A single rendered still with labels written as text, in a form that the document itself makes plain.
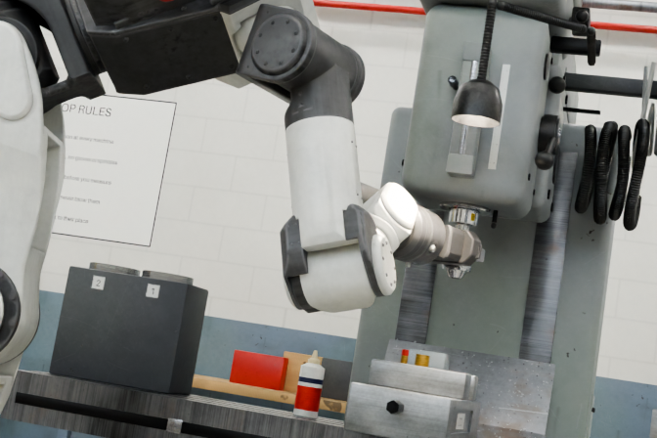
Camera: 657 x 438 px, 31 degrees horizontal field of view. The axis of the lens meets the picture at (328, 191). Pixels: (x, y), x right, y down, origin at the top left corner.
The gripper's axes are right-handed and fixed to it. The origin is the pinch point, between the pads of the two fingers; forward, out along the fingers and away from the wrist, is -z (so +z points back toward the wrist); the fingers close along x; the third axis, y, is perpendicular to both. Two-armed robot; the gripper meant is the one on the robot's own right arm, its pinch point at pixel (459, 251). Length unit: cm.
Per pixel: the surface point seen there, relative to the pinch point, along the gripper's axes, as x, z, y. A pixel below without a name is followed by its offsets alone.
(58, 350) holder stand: 57, 30, 27
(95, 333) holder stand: 52, 27, 23
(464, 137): -5.6, 11.9, -16.0
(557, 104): -5.9, -14.6, -29.3
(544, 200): -5.9, -14.8, -12.1
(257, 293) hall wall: 326, -311, -17
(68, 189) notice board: 437, -258, -59
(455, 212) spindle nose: 0.3, 2.4, -5.9
